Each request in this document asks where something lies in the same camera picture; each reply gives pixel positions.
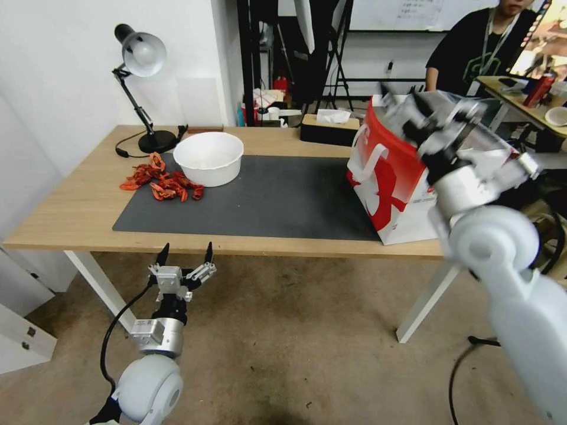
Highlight white round takeout container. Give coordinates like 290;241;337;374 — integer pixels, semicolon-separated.
172;132;245;188

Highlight black lamp cable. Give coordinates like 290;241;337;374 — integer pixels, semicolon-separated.
115;130;149;159

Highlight computer monitor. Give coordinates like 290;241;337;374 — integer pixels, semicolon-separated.
509;0;567;83

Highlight pale wooden desk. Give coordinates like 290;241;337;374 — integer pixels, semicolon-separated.
476;76;567;133

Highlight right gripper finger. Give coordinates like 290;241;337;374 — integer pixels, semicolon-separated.
413;90;447;121
379;81;411;117

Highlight red white takeout bag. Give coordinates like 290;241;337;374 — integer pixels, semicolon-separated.
346;94;523;247

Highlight person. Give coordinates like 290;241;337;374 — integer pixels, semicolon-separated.
425;0;539;97

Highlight black folding stand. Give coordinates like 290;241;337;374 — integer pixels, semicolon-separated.
320;0;356;112

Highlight small white bowl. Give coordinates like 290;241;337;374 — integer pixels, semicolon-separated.
543;106;567;128

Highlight whiteboard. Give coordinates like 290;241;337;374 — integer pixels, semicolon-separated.
347;0;501;32

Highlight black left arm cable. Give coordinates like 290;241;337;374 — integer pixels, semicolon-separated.
99;283;158;399

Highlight white tissue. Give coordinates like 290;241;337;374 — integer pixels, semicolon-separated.
315;109;353;125

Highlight wooden table white legs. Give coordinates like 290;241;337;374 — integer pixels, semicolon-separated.
2;125;462;344

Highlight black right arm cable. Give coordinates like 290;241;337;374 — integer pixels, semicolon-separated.
448;335;502;425

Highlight red drink can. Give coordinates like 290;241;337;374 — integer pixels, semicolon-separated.
522;73;557;109

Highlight white cabinet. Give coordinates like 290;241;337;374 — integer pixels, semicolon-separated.
0;246;79;377

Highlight black tissue box wooden lid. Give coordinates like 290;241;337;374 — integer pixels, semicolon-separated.
299;113;361;147

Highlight black metal rack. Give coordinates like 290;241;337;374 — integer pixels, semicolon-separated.
236;0;276;128

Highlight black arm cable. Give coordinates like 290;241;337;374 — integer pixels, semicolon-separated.
99;283;158;399
448;335;502;425

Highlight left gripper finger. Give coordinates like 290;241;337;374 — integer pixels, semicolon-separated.
184;241;217;281
148;242;171;277

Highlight black desk lamp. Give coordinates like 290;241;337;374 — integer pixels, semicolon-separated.
111;23;179;155

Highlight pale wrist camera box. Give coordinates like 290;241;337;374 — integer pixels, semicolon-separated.
418;127;467;163
157;266;183;296

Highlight dark grey table mat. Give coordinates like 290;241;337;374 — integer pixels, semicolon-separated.
111;153;383;243

